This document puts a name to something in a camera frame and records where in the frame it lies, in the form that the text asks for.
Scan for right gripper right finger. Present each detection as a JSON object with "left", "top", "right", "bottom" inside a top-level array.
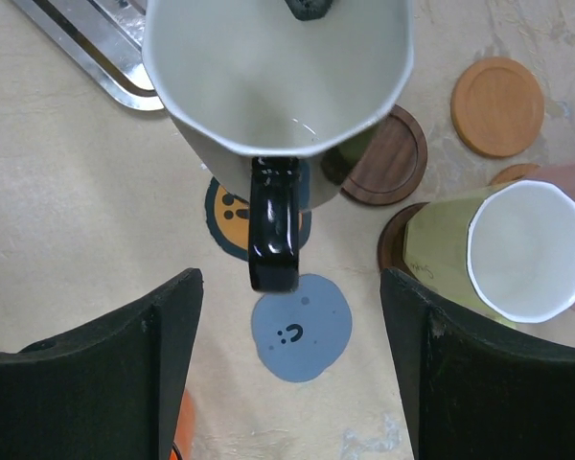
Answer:
[{"left": 380, "top": 268, "right": 575, "bottom": 459}]

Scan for dark wood coaster top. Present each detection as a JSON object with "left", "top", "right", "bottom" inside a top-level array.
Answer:
[{"left": 342, "top": 105, "right": 428, "bottom": 206}]

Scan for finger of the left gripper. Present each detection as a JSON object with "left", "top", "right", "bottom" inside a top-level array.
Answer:
[{"left": 285, "top": 0, "right": 334, "bottom": 20}]

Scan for dark wood coaster bottom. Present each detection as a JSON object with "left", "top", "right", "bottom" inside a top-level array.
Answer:
[{"left": 377, "top": 202, "right": 426, "bottom": 277}]

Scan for dark wood coaster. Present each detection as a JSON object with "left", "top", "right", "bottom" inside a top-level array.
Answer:
[
  {"left": 377, "top": 202, "right": 426, "bottom": 277},
  {"left": 342, "top": 105, "right": 428, "bottom": 206}
]

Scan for orange black face coaster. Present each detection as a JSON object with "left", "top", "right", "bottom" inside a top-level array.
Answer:
[{"left": 204, "top": 163, "right": 311, "bottom": 262}]

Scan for silver metal tray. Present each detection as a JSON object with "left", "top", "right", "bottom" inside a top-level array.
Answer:
[{"left": 13, "top": 0, "right": 164, "bottom": 112}]

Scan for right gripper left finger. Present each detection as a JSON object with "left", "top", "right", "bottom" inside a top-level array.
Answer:
[{"left": 0, "top": 268, "right": 203, "bottom": 459}]

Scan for blue face coaster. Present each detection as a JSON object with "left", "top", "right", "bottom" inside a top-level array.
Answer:
[{"left": 251, "top": 274, "right": 353, "bottom": 383}]

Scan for black and white mug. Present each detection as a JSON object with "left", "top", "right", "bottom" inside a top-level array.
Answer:
[{"left": 142, "top": 0, "right": 414, "bottom": 292}]

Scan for orange mug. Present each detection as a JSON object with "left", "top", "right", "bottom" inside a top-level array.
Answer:
[{"left": 170, "top": 390, "right": 196, "bottom": 460}]

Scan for green mug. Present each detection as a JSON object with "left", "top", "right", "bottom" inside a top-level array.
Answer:
[{"left": 403, "top": 179, "right": 575, "bottom": 324}]

